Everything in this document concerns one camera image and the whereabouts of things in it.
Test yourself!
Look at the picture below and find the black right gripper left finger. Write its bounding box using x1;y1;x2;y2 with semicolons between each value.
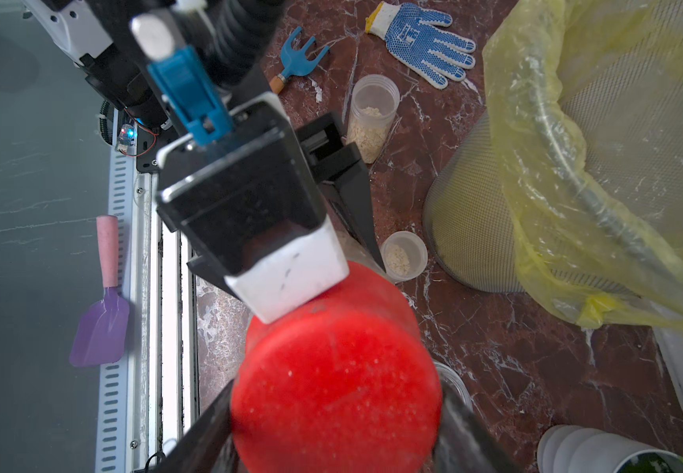
152;380;235;473

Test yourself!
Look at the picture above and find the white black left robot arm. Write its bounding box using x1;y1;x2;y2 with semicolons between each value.
28;1;383;278

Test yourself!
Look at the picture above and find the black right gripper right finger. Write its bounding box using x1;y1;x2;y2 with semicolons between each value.
432;384;521;473

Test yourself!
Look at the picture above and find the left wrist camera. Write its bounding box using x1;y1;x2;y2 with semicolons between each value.
130;9;349;323

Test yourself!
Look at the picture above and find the brown-lidded oatmeal jar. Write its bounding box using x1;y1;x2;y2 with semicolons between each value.
434;362;473;412

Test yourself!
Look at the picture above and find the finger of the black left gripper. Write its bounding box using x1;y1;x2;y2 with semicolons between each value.
296;112;385;270

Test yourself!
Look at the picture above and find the potted artificial flower plant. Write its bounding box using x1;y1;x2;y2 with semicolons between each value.
536;425;683;473

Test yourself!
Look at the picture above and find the purple pink-handled scoop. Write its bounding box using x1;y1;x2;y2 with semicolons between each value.
69;216;130;368

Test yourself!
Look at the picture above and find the blue wooden-handled garden fork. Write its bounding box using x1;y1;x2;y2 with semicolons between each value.
269;27;330;95

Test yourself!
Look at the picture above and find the red jar lid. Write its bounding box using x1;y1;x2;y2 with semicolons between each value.
230;263;442;472

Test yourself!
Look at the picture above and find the blue dotted white work glove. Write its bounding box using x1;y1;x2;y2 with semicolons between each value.
365;1;477;90

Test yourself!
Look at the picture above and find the mesh waste bin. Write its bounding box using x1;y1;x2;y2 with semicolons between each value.
422;0;683;297

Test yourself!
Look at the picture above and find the small open oatmeal jar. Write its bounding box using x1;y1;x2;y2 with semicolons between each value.
380;231;428;284

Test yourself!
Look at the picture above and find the open glass jar with oatmeal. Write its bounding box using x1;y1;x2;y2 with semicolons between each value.
347;74;401;165

